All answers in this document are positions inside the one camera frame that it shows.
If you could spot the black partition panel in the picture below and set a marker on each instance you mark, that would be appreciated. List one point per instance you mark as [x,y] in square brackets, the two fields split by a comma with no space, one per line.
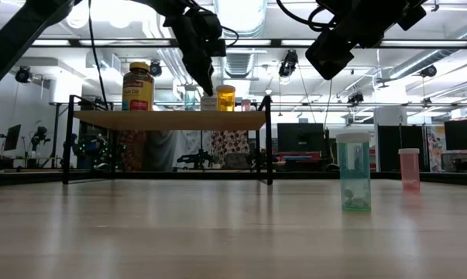
[390,147]

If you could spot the black aluminium table frame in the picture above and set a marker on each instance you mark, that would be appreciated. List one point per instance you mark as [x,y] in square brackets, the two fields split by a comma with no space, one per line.
[334,176]

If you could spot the teal pill vial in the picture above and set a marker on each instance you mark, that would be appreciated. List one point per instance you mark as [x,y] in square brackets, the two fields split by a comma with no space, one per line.
[353,174]

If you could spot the white red patterned cloth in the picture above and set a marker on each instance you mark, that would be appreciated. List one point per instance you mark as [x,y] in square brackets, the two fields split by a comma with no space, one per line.
[231,141]

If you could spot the amber fish oil bottle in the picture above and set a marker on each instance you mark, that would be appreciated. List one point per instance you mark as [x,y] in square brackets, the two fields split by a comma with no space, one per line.
[138,91]

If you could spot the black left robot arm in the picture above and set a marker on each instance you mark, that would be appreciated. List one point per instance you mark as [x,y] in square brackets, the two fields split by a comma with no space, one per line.
[12,38]

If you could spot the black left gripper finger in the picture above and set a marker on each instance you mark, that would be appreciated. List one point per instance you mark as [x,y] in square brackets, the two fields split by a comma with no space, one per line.
[196,58]

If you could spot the floral poster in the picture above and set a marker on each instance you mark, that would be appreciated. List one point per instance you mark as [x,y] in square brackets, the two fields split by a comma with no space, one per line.
[435,147]

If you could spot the white melatonin bottle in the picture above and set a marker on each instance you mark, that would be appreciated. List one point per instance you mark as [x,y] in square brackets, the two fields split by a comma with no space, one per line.
[208,104]

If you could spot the small black tilted monitor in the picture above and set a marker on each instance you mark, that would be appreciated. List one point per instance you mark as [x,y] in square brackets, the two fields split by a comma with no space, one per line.
[12,137]

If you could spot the black background machine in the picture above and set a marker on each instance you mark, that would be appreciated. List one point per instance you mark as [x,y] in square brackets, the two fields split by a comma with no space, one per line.
[196,159]

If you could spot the black ceiling spotlight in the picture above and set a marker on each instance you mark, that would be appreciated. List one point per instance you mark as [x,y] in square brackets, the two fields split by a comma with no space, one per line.
[428,71]
[23,74]
[156,69]
[288,64]
[356,97]

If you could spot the wooden shelf with black frame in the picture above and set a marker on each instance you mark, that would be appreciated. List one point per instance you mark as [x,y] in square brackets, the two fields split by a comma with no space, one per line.
[171,121]

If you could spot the overhead light bar frame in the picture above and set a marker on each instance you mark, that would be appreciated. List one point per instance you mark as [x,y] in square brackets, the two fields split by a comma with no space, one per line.
[74,43]

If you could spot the dark orange patterned cloth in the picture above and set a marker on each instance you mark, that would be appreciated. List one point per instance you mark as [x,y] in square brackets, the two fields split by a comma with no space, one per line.
[132,151]

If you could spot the grey hanging cloth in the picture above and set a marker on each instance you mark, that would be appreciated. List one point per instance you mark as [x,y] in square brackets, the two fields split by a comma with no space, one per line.
[165,149]

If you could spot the blue pill vial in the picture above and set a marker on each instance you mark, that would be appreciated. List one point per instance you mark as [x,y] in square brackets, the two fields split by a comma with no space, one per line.
[189,100]

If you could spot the pink pill vial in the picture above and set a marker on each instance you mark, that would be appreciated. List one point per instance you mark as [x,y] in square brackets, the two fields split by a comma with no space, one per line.
[246,105]
[409,170]

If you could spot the orange pill vial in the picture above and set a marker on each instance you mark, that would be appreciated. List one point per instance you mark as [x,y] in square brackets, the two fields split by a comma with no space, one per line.
[225,100]

